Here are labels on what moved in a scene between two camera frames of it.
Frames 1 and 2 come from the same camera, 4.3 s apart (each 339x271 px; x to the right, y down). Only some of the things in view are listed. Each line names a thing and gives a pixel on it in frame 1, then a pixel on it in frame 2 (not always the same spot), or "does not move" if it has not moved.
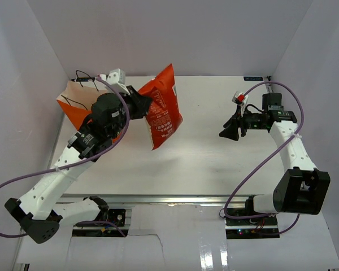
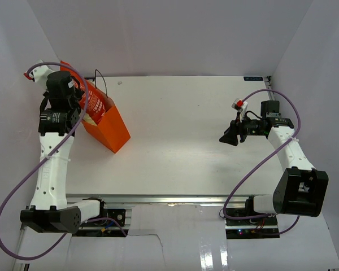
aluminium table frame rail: [172, 199] does not move
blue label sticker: [253, 78] does not move
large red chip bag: [164, 115] → [98, 101]
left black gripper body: [124, 96] → [78, 96]
